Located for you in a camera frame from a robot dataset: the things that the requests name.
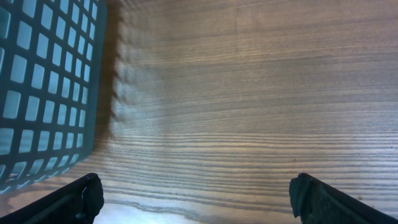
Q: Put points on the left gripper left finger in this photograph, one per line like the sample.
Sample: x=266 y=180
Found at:
x=78 y=202

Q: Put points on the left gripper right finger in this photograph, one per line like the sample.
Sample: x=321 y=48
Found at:
x=316 y=202

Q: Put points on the grey plastic mesh basket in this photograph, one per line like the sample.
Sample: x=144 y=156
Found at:
x=51 y=53

